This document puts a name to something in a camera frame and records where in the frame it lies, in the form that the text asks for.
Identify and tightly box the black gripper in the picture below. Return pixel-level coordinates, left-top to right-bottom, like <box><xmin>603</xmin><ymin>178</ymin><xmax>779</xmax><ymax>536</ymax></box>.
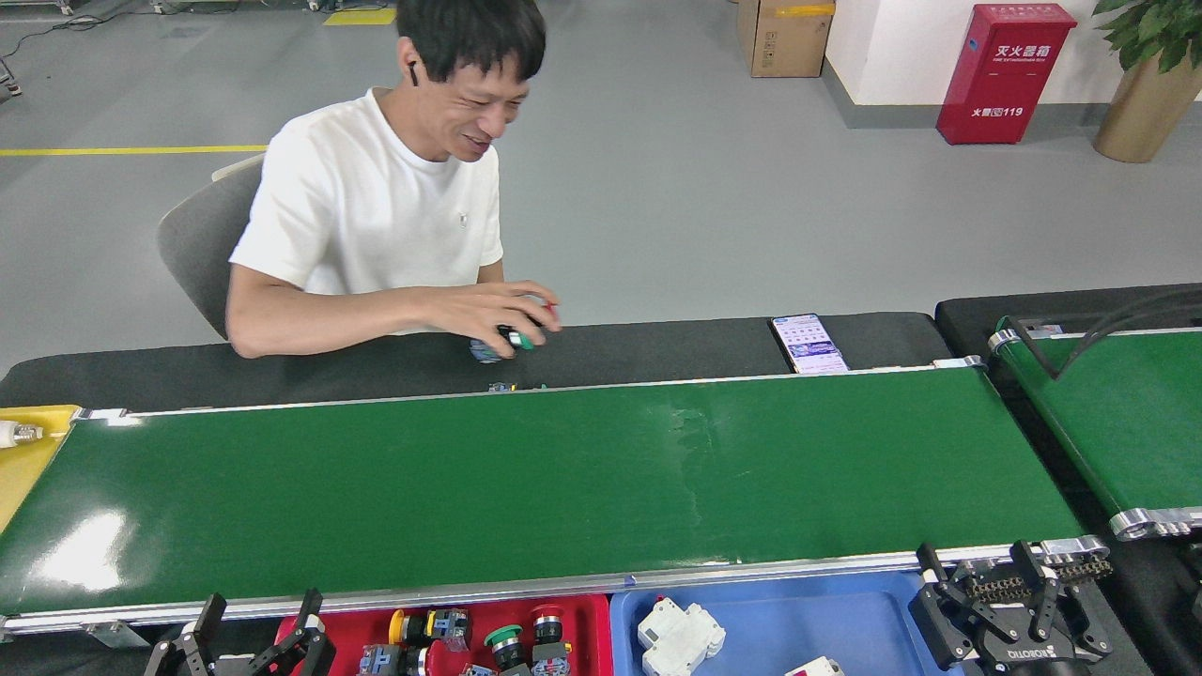
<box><xmin>909</xmin><ymin>540</ymin><xmax>1114</xmax><ymax>676</ymax></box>

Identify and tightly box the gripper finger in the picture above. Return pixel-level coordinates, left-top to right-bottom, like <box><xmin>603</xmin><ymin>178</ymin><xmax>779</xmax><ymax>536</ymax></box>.
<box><xmin>249</xmin><ymin>589</ymin><xmax>336</xmax><ymax>676</ymax></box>
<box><xmin>146</xmin><ymin>593</ymin><xmax>226</xmax><ymax>676</ymax></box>

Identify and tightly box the yellow mushroom push button switch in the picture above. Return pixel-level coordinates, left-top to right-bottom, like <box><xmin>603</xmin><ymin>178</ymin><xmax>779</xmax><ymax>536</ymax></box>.
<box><xmin>389</xmin><ymin>607</ymin><xmax>471</xmax><ymax>653</ymax></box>

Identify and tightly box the red plastic tray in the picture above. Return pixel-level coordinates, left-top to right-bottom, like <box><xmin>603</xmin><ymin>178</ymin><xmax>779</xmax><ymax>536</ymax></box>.
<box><xmin>275</xmin><ymin>593</ymin><xmax>613</xmax><ymax>676</ymax></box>

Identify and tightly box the blue plastic tray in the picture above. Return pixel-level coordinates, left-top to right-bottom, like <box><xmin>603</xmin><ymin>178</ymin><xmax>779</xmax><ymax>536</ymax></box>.
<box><xmin>610</xmin><ymin>571</ymin><xmax>959</xmax><ymax>676</ymax></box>

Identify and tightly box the short green conveyor belt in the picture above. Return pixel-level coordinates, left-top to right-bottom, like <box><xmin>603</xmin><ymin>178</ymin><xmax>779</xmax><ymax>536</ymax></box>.
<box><xmin>986</xmin><ymin>319</ymin><xmax>1202</xmax><ymax>542</ymax></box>

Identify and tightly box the long green conveyor belt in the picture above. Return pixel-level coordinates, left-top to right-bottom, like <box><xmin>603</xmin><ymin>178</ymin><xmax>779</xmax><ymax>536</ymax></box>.
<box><xmin>0</xmin><ymin>357</ymin><xmax>1114</xmax><ymax>649</ymax></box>

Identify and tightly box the person's right hand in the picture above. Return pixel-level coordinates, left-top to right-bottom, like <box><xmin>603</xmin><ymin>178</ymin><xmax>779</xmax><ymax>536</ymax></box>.
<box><xmin>437</xmin><ymin>280</ymin><xmax>562</xmax><ymax>361</ymax></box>

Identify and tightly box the yellow plastic bin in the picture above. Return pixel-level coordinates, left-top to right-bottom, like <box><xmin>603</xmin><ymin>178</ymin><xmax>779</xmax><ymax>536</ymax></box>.
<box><xmin>0</xmin><ymin>405</ymin><xmax>81</xmax><ymax>534</ymax></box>

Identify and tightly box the smartphone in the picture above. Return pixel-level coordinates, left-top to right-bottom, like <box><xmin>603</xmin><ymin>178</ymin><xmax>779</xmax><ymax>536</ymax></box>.
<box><xmin>770</xmin><ymin>314</ymin><xmax>851</xmax><ymax>375</ymax></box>

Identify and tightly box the grey office chair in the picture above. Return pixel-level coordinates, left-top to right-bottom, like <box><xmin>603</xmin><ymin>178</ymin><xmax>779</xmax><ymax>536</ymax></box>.
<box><xmin>157</xmin><ymin>153</ymin><xmax>269</xmax><ymax>341</ymax></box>

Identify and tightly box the person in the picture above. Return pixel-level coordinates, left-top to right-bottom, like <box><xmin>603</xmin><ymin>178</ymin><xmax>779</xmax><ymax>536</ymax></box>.
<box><xmin>225</xmin><ymin>0</ymin><xmax>562</xmax><ymax>361</ymax></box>

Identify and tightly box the potted plant brass planter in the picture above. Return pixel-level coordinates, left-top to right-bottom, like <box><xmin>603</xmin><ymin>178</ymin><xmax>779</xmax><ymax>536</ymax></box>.
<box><xmin>1092</xmin><ymin>0</ymin><xmax>1202</xmax><ymax>164</ymax></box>

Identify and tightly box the red fire extinguisher box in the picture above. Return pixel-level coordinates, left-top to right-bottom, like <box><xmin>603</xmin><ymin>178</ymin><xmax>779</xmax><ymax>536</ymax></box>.
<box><xmin>936</xmin><ymin>4</ymin><xmax>1078</xmax><ymax>146</ymax></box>

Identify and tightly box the cardboard box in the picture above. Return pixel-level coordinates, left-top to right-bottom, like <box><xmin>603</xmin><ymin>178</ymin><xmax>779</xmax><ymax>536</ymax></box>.
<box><xmin>737</xmin><ymin>0</ymin><xmax>837</xmax><ymax>79</ymax></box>

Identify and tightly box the black drive chain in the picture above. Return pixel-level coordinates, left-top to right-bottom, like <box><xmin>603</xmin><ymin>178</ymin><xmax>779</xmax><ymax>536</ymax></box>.
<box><xmin>967</xmin><ymin>556</ymin><xmax>1114</xmax><ymax>602</ymax></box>

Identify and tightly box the thin black cable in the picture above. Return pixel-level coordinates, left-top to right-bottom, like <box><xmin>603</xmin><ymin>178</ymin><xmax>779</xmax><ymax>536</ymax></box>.
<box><xmin>1005</xmin><ymin>319</ymin><xmax>1060</xmax><ymax>381</ymax></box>

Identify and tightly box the thick black cable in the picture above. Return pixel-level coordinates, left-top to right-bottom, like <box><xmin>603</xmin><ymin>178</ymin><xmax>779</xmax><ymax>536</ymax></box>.
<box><xmin>1056</xmin><ymin>289</ymin><xmax>1202</xmax><ymax>381</ymax></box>

